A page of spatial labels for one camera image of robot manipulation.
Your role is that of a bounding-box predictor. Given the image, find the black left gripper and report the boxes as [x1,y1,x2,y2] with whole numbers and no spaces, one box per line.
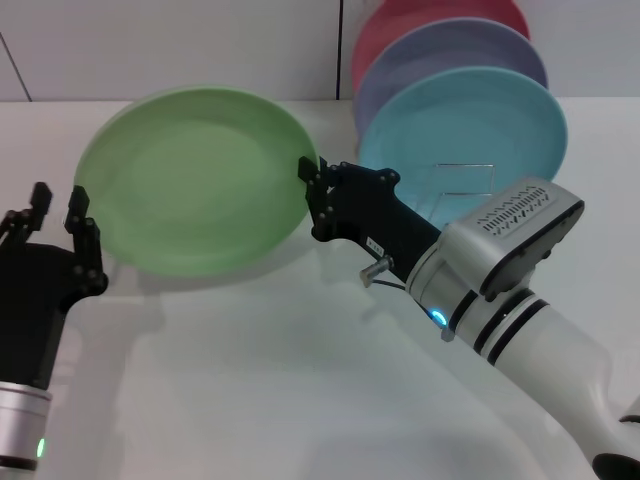
[0,181,110,389]

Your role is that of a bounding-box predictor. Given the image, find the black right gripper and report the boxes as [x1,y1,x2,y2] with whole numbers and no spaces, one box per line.
[296,155,444,292]

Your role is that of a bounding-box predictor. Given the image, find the green round plate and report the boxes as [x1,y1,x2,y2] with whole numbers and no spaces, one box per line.
[74,87,320,279]

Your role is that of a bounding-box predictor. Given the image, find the light blue round plate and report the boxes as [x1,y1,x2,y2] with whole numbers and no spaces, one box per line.
[357,65,569,234]

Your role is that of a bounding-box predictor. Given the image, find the red round plate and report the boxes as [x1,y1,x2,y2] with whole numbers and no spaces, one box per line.
[350,0,531,94]

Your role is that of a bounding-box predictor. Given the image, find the purple round plate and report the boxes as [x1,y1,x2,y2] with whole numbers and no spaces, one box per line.
[353,17,549,139]

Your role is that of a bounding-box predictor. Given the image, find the right wrist connector with cable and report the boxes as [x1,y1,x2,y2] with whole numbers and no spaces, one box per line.
[359,253,410,291]

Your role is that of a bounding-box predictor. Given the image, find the metal wire plate rack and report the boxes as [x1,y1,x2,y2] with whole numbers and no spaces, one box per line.
[417,161,504,226]

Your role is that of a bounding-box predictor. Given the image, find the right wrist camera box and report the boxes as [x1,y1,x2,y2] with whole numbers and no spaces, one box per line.
[442,175,585,302]

